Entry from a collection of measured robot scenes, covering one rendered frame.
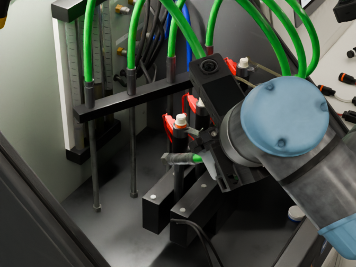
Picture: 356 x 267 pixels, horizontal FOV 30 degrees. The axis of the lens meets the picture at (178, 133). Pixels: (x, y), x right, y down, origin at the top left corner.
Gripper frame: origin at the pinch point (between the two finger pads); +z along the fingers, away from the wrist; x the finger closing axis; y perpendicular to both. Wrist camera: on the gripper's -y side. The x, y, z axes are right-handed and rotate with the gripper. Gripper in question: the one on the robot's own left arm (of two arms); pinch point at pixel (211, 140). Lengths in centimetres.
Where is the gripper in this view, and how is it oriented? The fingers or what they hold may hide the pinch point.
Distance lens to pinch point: 95.5
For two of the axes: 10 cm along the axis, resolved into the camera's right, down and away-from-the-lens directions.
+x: 9.0, -3.9, 1.8
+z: -1.4, 1.4, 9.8
